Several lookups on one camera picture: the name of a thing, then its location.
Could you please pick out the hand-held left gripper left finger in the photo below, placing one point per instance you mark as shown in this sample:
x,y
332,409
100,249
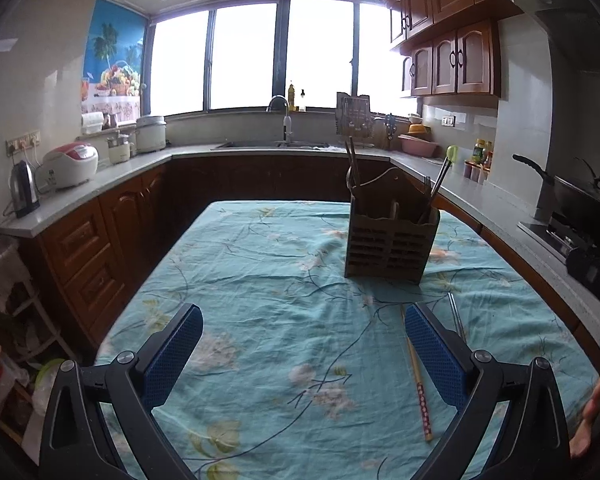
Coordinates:
x,y
172,355

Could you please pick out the grey kitchen countertop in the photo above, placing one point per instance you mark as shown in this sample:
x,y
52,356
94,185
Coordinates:
x,y
130,167

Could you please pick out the white wall switch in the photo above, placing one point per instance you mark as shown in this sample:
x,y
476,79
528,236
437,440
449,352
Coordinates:
x,y
448,120

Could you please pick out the metal fork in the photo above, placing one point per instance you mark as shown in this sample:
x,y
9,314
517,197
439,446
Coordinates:
x,y
426,185

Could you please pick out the wooden upper cabinets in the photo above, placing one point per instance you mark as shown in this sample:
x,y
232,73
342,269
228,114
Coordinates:
x,y
460,55

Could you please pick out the clear soap bottle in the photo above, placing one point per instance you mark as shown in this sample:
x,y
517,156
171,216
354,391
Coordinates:
x,y
302,102

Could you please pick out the white paper towel roll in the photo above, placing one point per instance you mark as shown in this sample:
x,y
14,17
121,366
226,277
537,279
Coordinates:
x,y
92,123

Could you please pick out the small white kitchen appliance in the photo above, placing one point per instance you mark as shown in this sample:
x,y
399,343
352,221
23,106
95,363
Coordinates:
x,y
120,150

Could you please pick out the wall power outlet strip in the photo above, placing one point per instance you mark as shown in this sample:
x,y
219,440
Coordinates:
x,y
22,142

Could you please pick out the red sauce bottle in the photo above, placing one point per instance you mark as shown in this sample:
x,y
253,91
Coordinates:
x,y
488,155

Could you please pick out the small spice jars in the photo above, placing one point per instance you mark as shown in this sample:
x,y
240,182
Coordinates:
x,y
476,172

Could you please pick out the pink plastic basin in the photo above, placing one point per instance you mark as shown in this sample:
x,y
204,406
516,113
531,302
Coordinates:
x,y
417,146

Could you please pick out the white storage shelf rack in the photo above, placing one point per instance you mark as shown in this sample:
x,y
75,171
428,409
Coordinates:
x,y
25,310

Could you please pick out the teal floral tablecloth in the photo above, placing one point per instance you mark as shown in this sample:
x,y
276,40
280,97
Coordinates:
x,y
280,310

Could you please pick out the person's right hand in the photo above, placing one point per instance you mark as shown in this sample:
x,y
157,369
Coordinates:
x,y
587,420

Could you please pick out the beach fruit wall poster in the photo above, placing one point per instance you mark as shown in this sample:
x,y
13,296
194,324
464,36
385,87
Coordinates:
x,y
112,50

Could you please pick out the steel electric kettle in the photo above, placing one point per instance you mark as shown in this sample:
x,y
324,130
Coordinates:
x,y
24,190

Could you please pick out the white electric cooker pot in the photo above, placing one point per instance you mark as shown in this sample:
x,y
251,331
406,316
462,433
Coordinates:
x,y
151,135

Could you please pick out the wooden utensil holder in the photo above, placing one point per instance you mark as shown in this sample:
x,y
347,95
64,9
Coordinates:
x,y
390,245

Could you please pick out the red and white rice cooker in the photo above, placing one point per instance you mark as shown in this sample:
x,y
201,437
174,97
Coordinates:
x,y
72,167

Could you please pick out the chrome kitchen faucet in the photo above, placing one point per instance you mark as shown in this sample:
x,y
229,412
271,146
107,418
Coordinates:
x,y
286,125

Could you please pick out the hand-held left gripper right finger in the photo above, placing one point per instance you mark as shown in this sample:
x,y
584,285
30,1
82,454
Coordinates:
x,y
437,355

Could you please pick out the metal spoon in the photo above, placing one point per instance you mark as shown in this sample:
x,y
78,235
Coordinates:
x,y
349,180

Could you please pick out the green plastic scoop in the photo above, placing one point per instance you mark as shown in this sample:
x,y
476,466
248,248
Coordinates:
x,y
452,152

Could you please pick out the kitchen window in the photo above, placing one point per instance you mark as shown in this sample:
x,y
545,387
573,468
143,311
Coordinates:
x,y
245,55

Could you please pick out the gas stove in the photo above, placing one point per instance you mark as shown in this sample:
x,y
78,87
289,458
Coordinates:
x,y
555,237

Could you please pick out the yellow oil bottle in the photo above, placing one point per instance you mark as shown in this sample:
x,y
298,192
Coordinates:
x,y
291,97

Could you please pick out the wooden cabinets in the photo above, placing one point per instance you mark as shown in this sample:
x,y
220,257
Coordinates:
x,y
460,55
105,240

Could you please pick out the yellow plastic bowl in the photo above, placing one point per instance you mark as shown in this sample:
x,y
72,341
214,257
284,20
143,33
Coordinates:
x,y
418,130

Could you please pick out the metal chopstick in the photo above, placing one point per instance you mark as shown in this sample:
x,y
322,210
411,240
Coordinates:
x,y
442,175
432,200
457,317

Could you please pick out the scissors and knife holder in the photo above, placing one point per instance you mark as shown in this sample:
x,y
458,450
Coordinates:
x,y
390,132

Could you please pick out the wooden lower cabinets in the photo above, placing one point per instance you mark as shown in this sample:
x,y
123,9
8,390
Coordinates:
x,y
105,240

